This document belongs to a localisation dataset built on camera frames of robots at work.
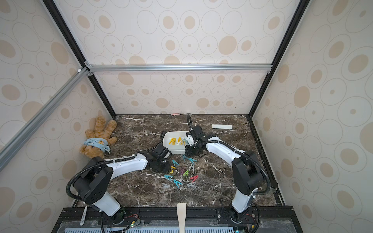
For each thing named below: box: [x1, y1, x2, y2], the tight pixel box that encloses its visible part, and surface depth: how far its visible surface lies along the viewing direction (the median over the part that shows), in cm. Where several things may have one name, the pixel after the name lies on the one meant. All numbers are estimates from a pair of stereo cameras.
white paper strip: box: [211, 124, 233, 130], surface depth 115 cm
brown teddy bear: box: [79, 116, 118, 160], surface depth 97 cm
